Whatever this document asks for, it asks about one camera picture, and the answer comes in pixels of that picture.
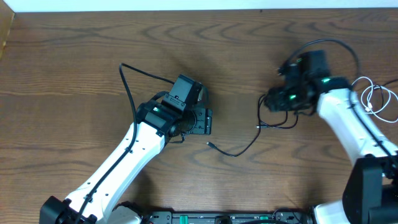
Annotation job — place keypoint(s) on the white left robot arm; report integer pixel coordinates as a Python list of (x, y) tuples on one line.
[(168, 114)]

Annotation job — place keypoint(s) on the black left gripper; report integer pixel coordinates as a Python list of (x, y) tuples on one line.
[(203, 121)]

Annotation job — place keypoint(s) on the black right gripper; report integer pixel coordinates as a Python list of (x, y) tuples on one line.
[(277, 99)]

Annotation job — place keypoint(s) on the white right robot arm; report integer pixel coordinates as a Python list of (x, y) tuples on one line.
[(370, 195)]

